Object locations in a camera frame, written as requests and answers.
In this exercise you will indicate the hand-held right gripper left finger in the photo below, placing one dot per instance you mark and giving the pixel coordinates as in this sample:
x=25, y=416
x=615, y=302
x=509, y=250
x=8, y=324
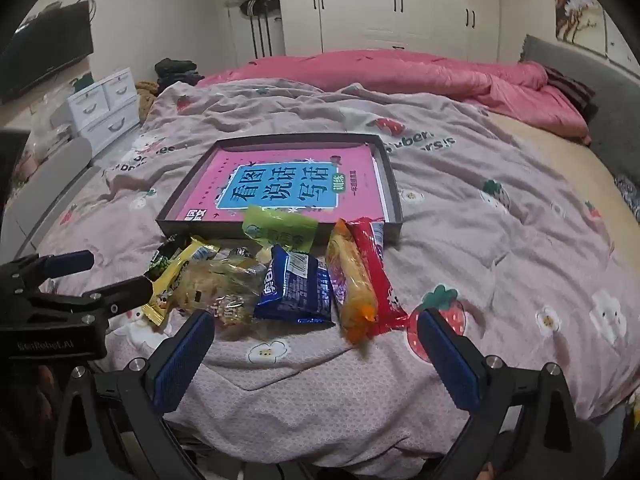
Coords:
x=182, y=360

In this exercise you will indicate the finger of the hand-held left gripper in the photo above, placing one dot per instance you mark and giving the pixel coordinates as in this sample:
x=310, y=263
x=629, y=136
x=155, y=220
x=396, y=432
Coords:
x=120, y=295
x=60, y=262

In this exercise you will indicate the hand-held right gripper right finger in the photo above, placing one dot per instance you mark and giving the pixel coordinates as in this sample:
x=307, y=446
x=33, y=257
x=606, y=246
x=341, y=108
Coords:
x=447, y=360

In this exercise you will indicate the yellow snack packet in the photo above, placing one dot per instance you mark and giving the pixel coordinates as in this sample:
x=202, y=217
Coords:
x=172, y=280

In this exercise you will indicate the dark green snack packet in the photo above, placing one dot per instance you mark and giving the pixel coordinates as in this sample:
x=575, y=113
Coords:
x=162, y=257

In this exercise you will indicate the clear green-label pastry packet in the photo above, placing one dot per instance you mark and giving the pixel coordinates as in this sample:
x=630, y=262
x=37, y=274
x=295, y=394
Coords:
x=232, y=310

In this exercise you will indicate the red snack packet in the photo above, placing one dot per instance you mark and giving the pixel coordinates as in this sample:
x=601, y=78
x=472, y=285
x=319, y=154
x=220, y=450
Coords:
x=375, y=265

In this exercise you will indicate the orange cracker packet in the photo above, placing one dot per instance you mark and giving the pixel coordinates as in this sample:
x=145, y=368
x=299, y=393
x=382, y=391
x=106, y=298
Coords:
x=352, y=285

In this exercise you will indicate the small dark candy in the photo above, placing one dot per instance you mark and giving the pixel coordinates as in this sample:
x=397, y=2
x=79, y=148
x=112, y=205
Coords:
x=242, y=251

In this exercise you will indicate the blue cookie packet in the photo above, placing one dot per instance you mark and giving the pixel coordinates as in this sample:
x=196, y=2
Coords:
x=295, y=285

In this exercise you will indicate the grey cardboard box tray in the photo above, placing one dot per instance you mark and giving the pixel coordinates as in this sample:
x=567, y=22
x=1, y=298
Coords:
x=390, y=195

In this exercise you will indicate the grey padded footboard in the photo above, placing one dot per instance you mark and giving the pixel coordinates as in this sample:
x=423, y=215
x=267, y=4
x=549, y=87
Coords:
x=45, y=185

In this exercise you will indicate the strawberry printed blanket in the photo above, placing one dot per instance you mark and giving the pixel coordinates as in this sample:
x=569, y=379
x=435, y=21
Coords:
x=475, y=240

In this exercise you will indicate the white drawer cabinet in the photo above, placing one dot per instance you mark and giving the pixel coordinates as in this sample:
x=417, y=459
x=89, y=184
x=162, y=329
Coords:
x=105, y=105

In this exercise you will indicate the brown plush cloth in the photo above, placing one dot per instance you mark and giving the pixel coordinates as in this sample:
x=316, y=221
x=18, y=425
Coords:
x=145, y=100

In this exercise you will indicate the pink book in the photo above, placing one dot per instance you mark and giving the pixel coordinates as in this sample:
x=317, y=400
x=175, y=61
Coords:
x=280, y=180

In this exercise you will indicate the dark clothes pile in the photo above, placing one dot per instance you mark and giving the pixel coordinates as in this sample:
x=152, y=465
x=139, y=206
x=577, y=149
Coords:
x=175, y=72

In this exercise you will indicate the beige bed sheet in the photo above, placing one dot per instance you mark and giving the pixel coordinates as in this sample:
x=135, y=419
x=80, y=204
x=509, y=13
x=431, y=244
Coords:
x=565, y=165

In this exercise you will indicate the pink quilt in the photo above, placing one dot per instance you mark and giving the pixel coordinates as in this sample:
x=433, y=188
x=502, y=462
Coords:
x=400, y=75

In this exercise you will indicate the dark striped pillow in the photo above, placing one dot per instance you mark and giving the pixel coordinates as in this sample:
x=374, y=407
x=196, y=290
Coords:
x=572, y=87

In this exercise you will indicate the grey padded headboard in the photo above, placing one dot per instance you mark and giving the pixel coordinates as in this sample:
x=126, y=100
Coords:
x=595, y=85

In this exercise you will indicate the hanging clothes and bags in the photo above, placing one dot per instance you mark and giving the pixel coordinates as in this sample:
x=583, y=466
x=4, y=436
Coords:
x=255, y=0

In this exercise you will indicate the white wardrobe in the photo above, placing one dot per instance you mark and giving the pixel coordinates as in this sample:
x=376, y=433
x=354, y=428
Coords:
x=390, y=5

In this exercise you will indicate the black wall television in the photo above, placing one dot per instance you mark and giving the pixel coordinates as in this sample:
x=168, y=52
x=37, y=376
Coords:
x=45, y=50

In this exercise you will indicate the wall poster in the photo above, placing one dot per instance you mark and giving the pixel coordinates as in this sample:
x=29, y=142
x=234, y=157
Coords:
x=575, y=0

